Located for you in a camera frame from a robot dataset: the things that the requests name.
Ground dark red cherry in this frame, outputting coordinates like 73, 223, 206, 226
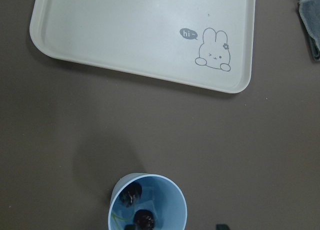
133, 209, 155, 230
119, 182, 143, 207

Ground light blue plastic cup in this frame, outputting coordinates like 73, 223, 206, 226
107, 173, 188, 229

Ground cream rabbit tray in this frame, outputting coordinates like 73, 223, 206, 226
29, 0, 256, 93

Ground grey folded cloth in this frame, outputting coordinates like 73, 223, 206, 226
298, 0, 320, 62

